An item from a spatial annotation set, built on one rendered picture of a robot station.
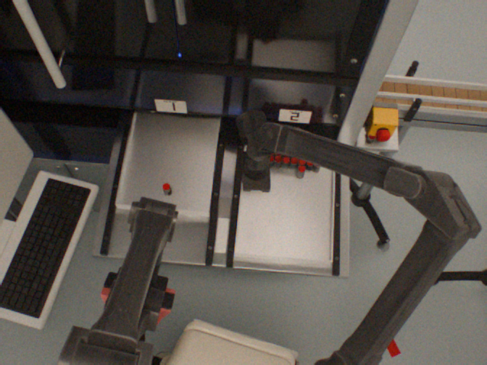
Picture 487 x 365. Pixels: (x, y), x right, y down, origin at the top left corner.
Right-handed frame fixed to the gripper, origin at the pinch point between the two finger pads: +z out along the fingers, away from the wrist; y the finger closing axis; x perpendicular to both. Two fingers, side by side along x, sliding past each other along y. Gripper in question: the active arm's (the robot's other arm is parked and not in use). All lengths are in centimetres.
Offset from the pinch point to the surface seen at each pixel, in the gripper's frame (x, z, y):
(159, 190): 25.7, 14.9, 5.3
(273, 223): -6.1, 14.5, -5.0
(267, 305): -12, 103, -10
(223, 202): 7.7, 10.4, -0.3
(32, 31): 48, -36, 19
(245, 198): 1.5, 14.6, 2.7
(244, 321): -2, 103, -17
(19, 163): 68, 17, 15
